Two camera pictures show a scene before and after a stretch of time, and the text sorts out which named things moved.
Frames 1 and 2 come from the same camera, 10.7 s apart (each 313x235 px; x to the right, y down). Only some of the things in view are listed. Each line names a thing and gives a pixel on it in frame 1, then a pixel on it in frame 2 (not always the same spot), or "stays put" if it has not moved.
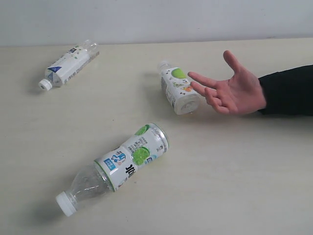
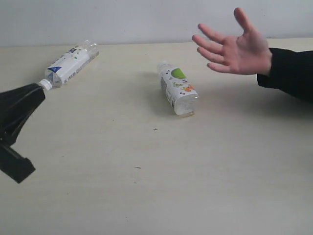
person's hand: (241, 94) to (247, 54)
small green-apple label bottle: (184, 100) stays put
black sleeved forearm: (289, 91) to (291, 72)
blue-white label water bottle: (60, 71) stays put
